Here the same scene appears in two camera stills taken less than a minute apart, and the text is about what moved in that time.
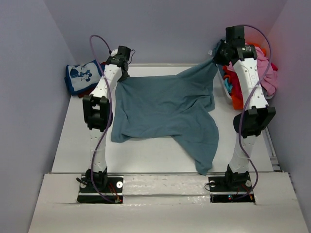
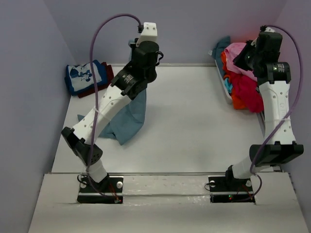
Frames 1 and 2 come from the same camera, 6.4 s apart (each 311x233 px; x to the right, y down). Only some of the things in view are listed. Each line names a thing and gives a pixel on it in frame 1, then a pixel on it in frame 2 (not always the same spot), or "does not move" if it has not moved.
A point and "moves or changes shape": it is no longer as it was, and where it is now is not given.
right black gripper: x=217 y=58 → x=239 y=59
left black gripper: x=123 y=76 → x=131 y=59
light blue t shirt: x=229 y=86 does not move
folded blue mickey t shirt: x=80 y=78 does not move
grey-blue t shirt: x=177 y=106 moves or changes shape
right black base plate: x=220 y=192 does not move
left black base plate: x=114 y=191 does not move
